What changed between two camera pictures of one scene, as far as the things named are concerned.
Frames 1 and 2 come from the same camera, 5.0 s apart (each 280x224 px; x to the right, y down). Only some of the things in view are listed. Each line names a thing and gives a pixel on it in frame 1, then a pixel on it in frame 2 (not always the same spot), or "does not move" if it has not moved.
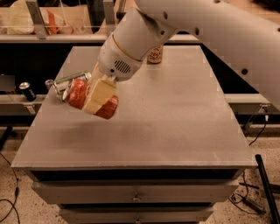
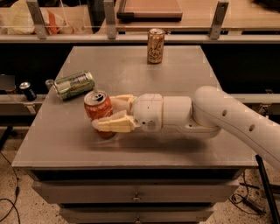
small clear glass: [48, 83] does not move
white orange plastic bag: [17, 21] does not move
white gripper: [115, 61] -> [148, 112]
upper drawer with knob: [136, 192] does not move
